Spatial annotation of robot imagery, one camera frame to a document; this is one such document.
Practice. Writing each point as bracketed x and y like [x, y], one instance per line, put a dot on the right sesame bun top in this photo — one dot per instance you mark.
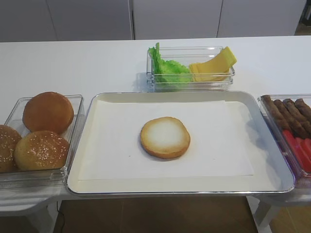
[41, 150]

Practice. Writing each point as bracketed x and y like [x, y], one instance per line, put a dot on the white metal serving tray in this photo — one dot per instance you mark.
[271, 172]

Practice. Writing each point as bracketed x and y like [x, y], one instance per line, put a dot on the yellow cheese slices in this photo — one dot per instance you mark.
[214, 70]

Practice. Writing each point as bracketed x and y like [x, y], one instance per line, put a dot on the clear lettuce cheese container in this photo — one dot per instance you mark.
[187, 56]

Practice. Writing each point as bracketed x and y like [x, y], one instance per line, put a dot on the brown meat patty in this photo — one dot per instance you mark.
[285, 114]
[289, 104]
[275, 113]
[304, 109]

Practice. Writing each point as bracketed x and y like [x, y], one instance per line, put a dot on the plain bun bottom half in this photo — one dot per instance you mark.
[165, 138]

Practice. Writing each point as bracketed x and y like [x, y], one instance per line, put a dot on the sesame bun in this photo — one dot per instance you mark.
[8, 141]
[41, 150]

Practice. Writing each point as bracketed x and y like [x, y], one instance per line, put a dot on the plain brown bun bottom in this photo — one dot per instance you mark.
[48, 111]

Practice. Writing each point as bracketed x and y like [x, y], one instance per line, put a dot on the left sesame bun top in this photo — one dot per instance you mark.
[8, 141]

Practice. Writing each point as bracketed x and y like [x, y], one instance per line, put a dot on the white paper tray liner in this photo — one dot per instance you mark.
[113, 149]

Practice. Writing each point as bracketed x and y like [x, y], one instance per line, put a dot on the green lettuce leaves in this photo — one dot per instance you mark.
[167, 71]

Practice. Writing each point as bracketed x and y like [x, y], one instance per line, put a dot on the clear meat tomato container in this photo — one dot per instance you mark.
[302, 178]

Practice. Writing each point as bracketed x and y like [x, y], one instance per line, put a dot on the clear plastic bun container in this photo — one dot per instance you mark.
[26, 179]

